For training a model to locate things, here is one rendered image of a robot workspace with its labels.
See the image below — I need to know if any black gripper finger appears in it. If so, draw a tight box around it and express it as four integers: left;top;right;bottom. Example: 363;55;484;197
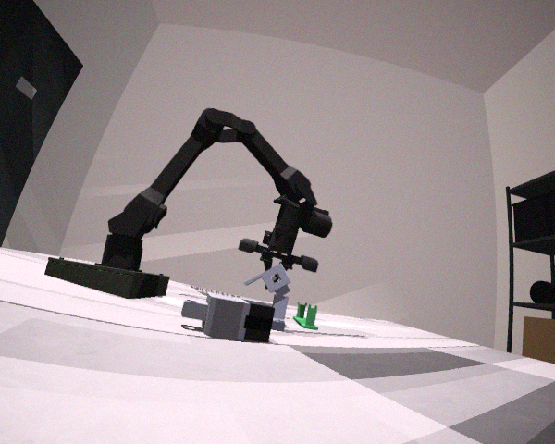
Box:
260;258;273;271
273;265;293;283

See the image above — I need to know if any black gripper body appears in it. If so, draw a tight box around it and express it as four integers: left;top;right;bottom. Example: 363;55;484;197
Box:
238;223;318;272

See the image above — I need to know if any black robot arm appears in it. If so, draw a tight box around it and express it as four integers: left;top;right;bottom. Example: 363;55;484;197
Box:
95;107;332;272

